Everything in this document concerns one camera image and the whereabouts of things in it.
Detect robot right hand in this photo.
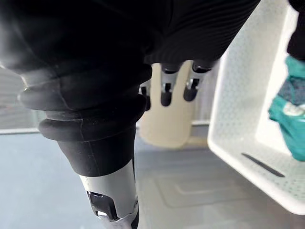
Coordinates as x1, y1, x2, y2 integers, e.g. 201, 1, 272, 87
0, 0, 261, 229

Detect white perforated laundry basket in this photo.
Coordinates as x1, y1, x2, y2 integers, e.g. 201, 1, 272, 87
206, 0, 305, 216

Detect grey embossed floor mat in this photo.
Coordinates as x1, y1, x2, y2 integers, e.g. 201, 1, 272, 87
133, 140, 305, 229

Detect black garment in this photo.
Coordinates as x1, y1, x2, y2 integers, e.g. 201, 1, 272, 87
286, 0, 305, 62

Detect teal green garment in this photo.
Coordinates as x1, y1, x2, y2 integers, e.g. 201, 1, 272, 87
267, 55, 305, 162

